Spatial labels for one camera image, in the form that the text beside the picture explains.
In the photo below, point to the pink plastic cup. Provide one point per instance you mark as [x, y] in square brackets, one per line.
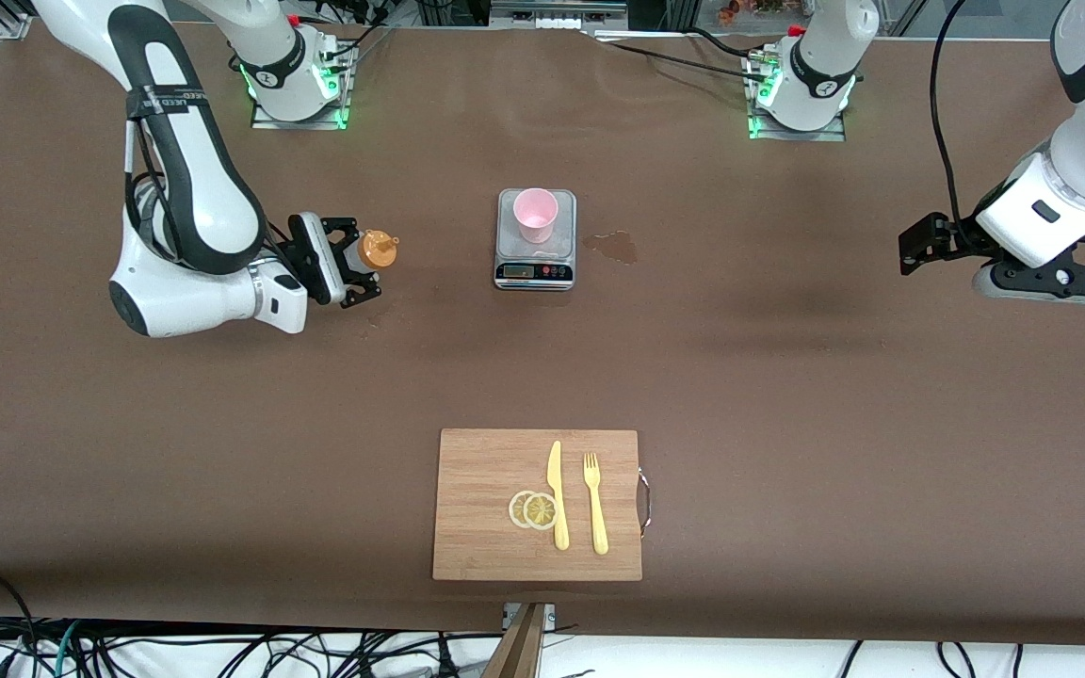
[535, 217]

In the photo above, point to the yellow plastic knife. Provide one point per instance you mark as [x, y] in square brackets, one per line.
[554, 471]

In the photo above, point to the bamboo cutting board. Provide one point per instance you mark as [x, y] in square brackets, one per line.
[477, 471]

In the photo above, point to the small metal bracket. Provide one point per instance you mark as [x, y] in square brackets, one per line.
[550, 614]

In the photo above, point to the yellow plastic fork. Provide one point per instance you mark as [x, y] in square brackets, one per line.
[599, 527]

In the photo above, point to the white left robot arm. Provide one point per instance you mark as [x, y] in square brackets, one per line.
[820, 56]

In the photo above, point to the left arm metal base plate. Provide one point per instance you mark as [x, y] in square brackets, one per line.
[830, 135]

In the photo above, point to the wooden post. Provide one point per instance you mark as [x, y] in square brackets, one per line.
[519, 650]

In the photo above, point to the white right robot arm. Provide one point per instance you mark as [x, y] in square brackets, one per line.
[203, 207]

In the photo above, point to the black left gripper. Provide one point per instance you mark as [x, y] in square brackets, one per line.
[949, 237]

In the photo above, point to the lemon slice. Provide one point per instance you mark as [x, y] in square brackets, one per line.
[515, 509]
[540, 511]

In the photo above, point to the silver digital kitchen scale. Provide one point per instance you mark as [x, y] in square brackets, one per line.
[535, 273]

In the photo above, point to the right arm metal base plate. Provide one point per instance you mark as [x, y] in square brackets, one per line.
[269, 122]

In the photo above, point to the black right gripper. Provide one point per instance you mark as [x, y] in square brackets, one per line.
[339, 260]

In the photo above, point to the white power strip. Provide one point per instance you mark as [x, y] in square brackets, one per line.
[552, 21]

